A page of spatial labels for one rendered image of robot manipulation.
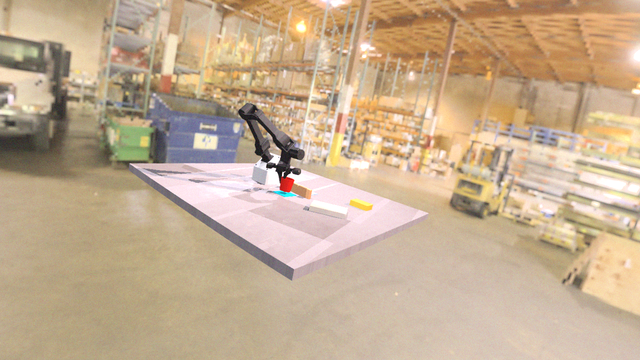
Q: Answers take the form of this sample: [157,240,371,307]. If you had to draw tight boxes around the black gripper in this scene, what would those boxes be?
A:
[266,155,302,183]

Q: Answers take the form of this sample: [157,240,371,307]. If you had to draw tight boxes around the red cup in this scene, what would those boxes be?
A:
[279,176,295,193]

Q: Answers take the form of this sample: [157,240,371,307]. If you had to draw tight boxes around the yellow flat box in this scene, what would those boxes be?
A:
[349,199,373,211]

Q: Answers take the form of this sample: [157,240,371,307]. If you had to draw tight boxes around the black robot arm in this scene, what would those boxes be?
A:
[238,103,305,172]

